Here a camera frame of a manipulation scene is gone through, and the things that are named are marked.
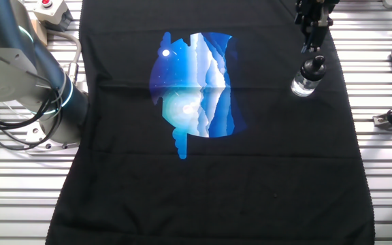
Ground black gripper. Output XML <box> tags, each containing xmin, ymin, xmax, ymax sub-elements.
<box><xmin>293</xmin><ymin>0</ymin><xmax>340</xmax><ymax>54</ymax></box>

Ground clear glass jar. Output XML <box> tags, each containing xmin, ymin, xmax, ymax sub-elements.
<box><xmin>290</xmin><ymin>71</ymin><xmax>321</xmax><ymax>98</ymax></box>

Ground grey emergency stop button box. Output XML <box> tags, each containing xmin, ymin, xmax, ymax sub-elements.
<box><xmin>31</xmin><ymin>0</ymin><xmax>75</xmax><ymax>33</ymax></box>

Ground light wooden block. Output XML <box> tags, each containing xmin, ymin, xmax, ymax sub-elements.
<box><xmin>31</xmin><ymin>19</ymin><xmax>49</xmax><ymax>48</ymax></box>

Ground grey emergency stop cable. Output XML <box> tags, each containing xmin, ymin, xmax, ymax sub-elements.
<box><xmin>45</xmin><ymin>28</ymin><xmax>83</xmax><ymax>86</ymax></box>

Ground black cloth with blue print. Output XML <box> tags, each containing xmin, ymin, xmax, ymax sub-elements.
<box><xmin>45</xmin><ymin>0</ymin><xmax>376</xmax><ymax>245</ymax></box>

